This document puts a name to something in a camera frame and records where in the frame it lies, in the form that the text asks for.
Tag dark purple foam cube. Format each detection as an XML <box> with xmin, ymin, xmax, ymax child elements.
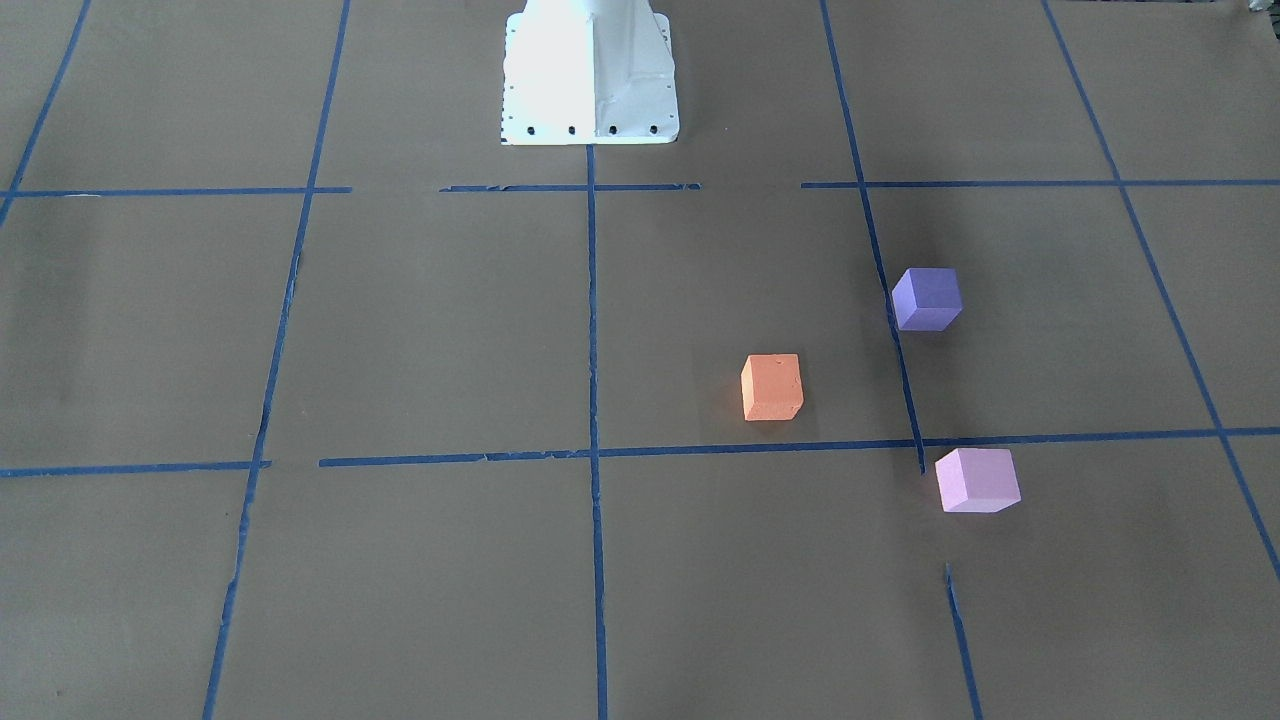
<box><xmin>890</xmin><ymin>266</ymin><xmax>964</xmax><ymax>332</ymax></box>

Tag brown paper table cover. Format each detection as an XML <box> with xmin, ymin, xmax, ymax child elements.
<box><xmin>3</xmin><ymin>1</ymin><xmax>1277</xmax><ymax>719</ymax></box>

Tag light pink foam cube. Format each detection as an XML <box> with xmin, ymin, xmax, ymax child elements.
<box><xmin>934</xmin><ymin>448</ymin><xmax>1021</xmax><ymax>512</ymax></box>

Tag white pedestal base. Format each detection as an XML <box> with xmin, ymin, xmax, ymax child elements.
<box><xmin>500</xmin><ymin>1</ymin><xmax>681</xmax><ymax>146</ymax></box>

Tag orange foam cube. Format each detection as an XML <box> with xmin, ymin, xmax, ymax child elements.
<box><xmin>740</xmin><ymin>354</ymin><xmax>804</xmax><ymax>421</ymax></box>

